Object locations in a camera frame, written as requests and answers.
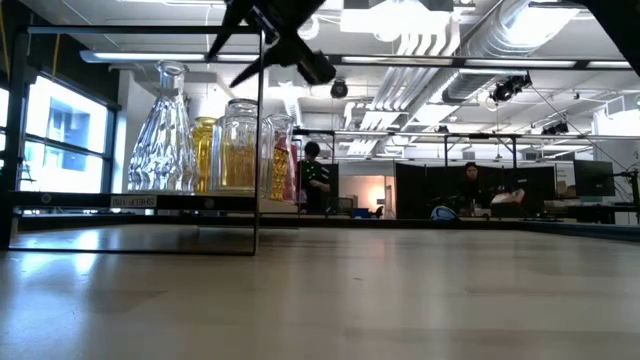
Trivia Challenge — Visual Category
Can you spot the large window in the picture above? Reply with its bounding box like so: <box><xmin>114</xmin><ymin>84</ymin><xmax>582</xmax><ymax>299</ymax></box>
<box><xmin>19</xmin><ymin>74</ymin><xmax>121</xmax><ymax>194</ymax></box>

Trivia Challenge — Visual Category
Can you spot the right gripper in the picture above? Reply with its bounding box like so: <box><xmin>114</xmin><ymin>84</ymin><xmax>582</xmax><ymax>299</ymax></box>
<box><xmin>206</xmin><ymin>0</ymin><xmax>329</xmax><ymax>90</ymax></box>

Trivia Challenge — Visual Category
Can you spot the black overhead light beam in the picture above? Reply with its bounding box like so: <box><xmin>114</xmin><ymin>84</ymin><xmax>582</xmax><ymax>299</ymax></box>
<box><xmin>79</xmin><ymin>48</ymin><xmax>640</xmax><ymax>71</ymax></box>

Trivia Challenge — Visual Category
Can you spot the silver ceiling duct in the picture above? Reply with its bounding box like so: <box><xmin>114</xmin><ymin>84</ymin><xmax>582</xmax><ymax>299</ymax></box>
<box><xmin>439</xmin><ymin>0</ymin><xmax>586</xmax><ymax>106</ymax></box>

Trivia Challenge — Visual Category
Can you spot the red ribbed glass vase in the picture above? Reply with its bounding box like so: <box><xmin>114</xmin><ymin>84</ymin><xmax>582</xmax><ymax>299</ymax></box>
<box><xmin>288</xmin><ymin>143</ymin><xmax>301</xmax><ymax>202</ymax></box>

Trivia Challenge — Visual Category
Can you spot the black ceiling spotlight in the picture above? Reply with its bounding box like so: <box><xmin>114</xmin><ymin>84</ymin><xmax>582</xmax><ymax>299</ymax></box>
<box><xmin>329</xmin><ymin>77</ymin><xmax>350</xmax><ymax>100</ymax></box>

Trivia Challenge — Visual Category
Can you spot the black partition panel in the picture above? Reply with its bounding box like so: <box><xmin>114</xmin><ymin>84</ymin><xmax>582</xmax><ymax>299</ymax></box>
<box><xmin>393</xmin><ymin>162</ymin><xmax>557</xmax><ymax>220</ymax></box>

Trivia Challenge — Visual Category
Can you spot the blue white object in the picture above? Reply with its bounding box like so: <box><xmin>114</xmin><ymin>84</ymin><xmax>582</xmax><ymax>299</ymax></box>
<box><xmin>429</xmin><ymin>204</ymin><xmax>460</xmax><ymax>222</ymax></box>

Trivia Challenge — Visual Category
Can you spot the black ceiling track fixture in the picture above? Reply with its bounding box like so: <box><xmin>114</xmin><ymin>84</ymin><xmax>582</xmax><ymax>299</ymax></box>
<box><xmin>488</xmin><ymin>72</ymin><xmax>534</xmax><ymax>105</ymax></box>

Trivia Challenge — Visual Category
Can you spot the short clear ribbed jar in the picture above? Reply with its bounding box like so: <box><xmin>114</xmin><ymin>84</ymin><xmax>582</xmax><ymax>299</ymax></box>
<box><xmin>212</xmin><ymin>98</ymin><xmax>275</xmax><ymax>197</ymax></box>

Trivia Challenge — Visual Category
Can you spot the person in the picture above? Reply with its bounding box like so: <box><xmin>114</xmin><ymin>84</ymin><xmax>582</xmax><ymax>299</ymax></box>
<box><xmin>449</xmin><ymin>160</ymin><xmax>527</xmax><ymax>219</ymax></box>
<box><xmin>299</xmin><ymin>140</ymin><xmax>333</xmax><ymax>215</ymax></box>

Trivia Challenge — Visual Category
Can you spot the black computer monitor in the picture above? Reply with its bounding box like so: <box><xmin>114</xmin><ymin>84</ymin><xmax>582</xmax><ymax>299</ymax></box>
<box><xmin>573</xmin><ymin>159</ymin><xmax>617</xmax><ymax>198</ymax></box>

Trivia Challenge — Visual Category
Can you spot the wooden shelf black frame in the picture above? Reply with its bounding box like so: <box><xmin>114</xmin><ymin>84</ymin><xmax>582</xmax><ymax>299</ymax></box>
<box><xmin>0</xmin><ymin>24</ymin><xmax>265</xmax><ymax>257</ymax></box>

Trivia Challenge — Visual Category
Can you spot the clear diamond-cut glass vase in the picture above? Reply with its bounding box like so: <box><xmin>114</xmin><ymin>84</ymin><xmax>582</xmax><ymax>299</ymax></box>
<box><xmin>127</xmin><ymin>60</ymin><xmax>200</xmax><ymax>195</ymax></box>

